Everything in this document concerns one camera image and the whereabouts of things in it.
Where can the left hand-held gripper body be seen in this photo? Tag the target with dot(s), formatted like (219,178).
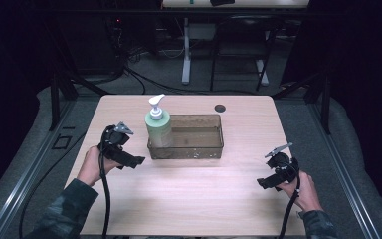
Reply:
(116,141)

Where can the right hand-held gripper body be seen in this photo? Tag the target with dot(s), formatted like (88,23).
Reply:
(283,166)

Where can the pale green pump bottle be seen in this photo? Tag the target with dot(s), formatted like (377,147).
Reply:
(158,127)

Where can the smoky clear plastic tray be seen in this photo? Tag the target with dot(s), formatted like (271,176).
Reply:
(195,151)

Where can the person's right hand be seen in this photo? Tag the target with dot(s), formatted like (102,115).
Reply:
(306,194)

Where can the person's left hand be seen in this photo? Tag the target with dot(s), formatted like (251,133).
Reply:
(91,166)

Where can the black metal stand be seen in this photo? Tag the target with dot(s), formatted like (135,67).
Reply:
(325,99)
(55,99)

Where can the black table grommet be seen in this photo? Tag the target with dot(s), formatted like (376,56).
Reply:
(220,108)

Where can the white desk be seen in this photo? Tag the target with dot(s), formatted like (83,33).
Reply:
(186,49)

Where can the black chair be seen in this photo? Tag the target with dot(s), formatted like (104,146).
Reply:
(242,36)

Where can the aluminium floor rail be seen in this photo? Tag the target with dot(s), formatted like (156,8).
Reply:
(344,172)
(30,176)

